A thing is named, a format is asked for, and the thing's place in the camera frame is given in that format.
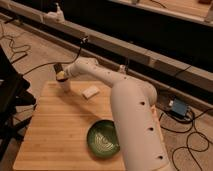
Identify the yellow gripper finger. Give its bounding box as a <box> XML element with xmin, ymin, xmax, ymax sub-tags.
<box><xmin>56</xmin><ymin>71</ymin><xmax>67</xmax><ymax>82</ymax></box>

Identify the green ceramic bowl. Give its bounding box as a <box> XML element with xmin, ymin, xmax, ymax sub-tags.
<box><xmin>87</xmin><ymin>120</ymin><xmax>120</xmax><ymax>159</ymax></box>

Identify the black chair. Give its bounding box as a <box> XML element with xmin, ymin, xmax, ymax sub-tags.
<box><xmin>0</xmin><ymin>46</ymin><xmax>36</xmax><ymax>161</ymax></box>

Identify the black cable on floor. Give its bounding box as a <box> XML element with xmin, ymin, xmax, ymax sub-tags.
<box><xmin>20</xmin><ymin>35</ymin><xmax>90</xmax><ymax>77</ymax></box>

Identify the white ceramic cup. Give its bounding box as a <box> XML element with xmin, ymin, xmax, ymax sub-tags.
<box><xmin>58</xmin><ymin>80</ymin><xmax>70</xmax><ymax>92</ymax></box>

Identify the blue power box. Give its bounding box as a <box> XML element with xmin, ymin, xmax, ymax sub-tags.
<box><xmin>169</xmin><ymin>99</ymin><xmax>188</xmax><ymax>118</ymax></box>

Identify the clear plastic bottle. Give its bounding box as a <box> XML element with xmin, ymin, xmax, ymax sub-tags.
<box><xmin>118</xmin><ymin>65</ymin><xmax>126</xmax><ymax>74</ymax></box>

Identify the long metal rail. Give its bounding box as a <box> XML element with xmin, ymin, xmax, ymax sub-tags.
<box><xmin>0</xmin><ymin>0</ymin><xmax>213</xmax><ymax>104</ymax></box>

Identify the black eraser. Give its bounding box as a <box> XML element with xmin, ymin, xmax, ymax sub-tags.
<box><xmin>54</xmin><ymin>63</ymin><xmax>63</xmax><ymax>74</ymax></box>

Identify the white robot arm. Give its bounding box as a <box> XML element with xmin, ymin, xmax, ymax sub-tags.
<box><xmin>54</xmin><ymin>57</ymin><xmax>174</xmax><ymax>171</ymax></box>

